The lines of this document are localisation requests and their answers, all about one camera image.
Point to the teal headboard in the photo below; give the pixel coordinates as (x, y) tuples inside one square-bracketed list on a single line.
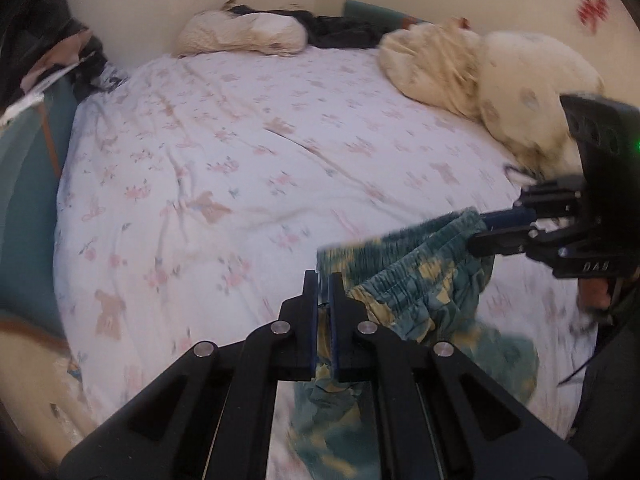
[(370, 12)]

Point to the white floral bed sheet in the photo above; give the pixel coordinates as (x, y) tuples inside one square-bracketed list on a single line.
[(240, 170)]

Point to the person's dark clothing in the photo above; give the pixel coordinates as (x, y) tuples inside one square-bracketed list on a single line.
[(612, 385)]

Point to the mixed clothes heap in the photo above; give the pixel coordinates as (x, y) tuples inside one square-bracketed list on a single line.
[(75, 60)]

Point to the cream textured pillow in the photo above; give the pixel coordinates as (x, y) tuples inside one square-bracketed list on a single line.
[(240, 32)]

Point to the person's right hand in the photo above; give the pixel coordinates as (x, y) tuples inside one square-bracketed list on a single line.
[(595, 292)]

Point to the large cream printed pillow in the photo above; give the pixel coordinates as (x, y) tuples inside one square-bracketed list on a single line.
[(530, 85)]

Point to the crumpled cream blanket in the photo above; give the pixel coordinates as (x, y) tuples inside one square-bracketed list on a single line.
[(430, 70)]

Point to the teal bed frame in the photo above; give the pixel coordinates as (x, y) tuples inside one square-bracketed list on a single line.
[(30, 220)]

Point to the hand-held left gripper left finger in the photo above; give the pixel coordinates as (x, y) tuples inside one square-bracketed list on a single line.
[(313, 340)]

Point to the dark clothes pile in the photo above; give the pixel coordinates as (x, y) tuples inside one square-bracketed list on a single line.
[(340, 30)]

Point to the teal yellow patterned pants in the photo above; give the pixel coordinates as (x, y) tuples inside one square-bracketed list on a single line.
[(410, 285)]

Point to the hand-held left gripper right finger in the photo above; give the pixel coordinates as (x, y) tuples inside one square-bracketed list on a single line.
[(334, 340)]

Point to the red wall decoration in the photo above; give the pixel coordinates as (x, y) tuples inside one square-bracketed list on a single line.
[(595, 2)]

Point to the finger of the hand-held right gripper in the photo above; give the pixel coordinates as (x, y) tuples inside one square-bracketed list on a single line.
[(505, 242), (505, 219)]

